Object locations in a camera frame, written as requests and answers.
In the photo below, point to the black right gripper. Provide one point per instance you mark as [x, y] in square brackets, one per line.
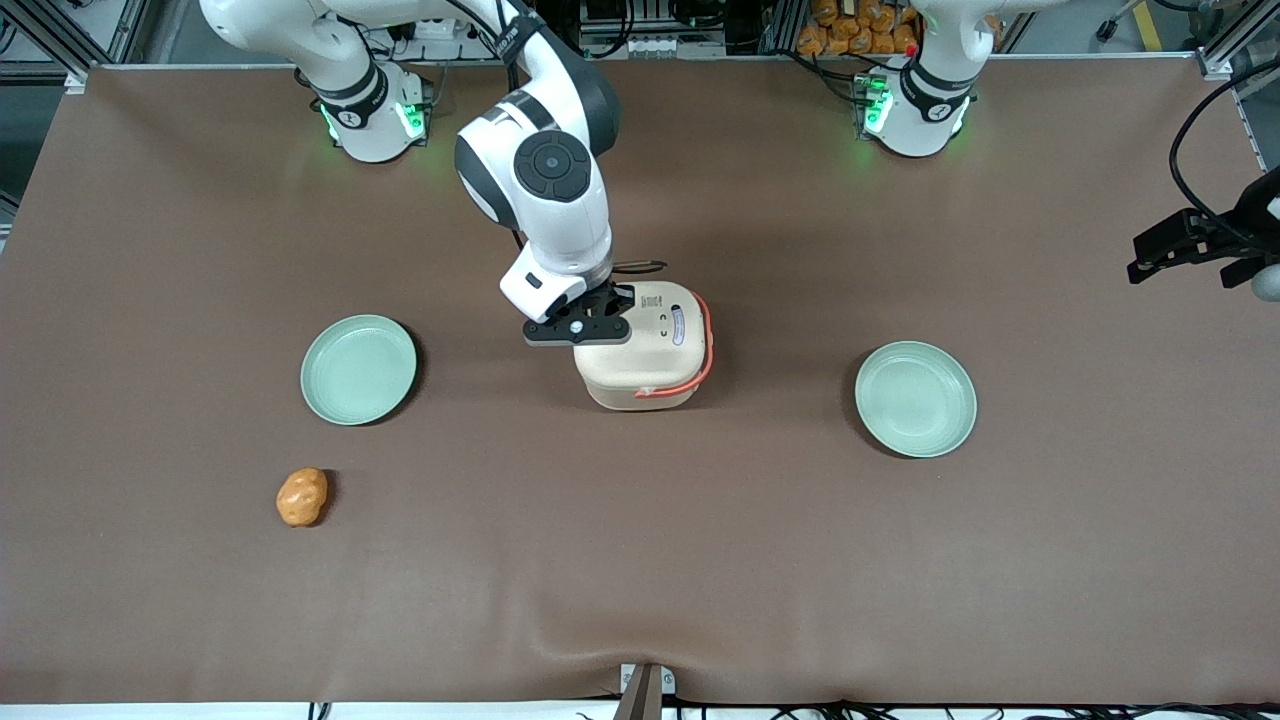
[613, 296]

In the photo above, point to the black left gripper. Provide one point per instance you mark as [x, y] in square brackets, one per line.
[1252, 215]

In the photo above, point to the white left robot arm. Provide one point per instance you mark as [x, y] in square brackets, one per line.
[915, 110]

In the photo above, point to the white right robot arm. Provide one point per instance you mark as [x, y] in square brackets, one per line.
[560, 205]

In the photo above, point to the pale green round plate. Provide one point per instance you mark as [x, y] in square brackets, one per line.
[915, 398]
[358, 370]

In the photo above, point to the brown table cloth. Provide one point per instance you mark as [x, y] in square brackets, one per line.
[640, 560]

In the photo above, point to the grey electronics box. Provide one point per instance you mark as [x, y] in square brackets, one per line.
[650, 25]

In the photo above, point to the orange brown potato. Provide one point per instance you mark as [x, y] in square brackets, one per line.
[302, 497]

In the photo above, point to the white power strip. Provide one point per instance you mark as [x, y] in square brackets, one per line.
[432, 28]

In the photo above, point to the bag of orange snacks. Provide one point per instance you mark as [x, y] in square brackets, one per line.
[860, 28]

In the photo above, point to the aluminium frame post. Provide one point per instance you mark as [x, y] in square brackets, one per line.
[1225, 40]
[70, 45]

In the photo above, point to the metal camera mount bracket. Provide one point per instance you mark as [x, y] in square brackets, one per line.
[645, 690]

